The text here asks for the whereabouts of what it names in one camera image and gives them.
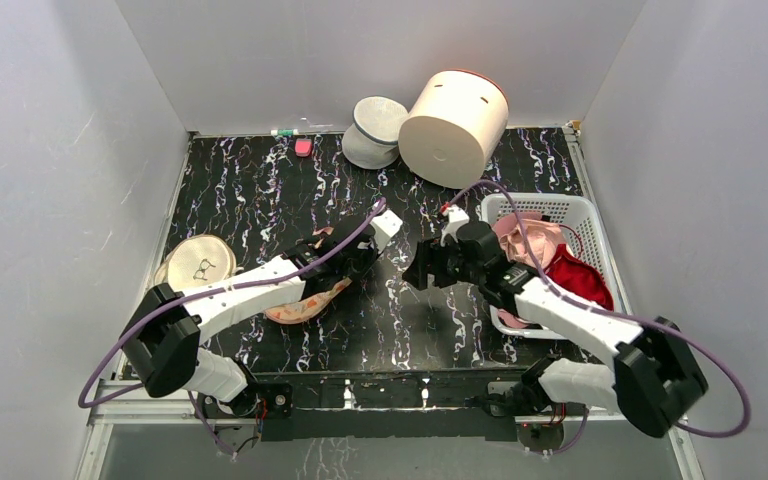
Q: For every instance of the small green white object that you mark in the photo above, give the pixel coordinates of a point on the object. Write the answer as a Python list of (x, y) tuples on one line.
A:
[(284, 132)]

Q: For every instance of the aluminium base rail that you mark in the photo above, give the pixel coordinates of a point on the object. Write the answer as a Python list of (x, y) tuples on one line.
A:
[(393, 426)]

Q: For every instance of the small pink object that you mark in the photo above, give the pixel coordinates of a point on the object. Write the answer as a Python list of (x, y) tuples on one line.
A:
[(303, 147)]

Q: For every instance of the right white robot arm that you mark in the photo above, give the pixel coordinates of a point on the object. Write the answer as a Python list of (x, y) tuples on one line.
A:
[(649, 376)]

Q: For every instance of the red garment in basket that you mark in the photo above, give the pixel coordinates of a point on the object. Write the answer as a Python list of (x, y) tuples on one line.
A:
[(579, 278)]

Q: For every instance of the white plastic basket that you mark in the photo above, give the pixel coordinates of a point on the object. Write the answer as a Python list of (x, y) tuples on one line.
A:
[(590, 245)]

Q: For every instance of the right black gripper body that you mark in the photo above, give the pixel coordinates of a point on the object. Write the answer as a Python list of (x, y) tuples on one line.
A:
[(439, 261)]

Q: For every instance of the pink bra in basket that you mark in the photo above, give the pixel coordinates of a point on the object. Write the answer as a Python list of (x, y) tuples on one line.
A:
[(543, 237)]

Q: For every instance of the cream cylindrical hamper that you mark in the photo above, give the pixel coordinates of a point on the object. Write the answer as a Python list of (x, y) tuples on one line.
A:
[(453, 128)]

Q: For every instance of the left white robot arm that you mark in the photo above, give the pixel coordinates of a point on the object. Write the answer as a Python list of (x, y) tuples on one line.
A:
[(164, 340)]

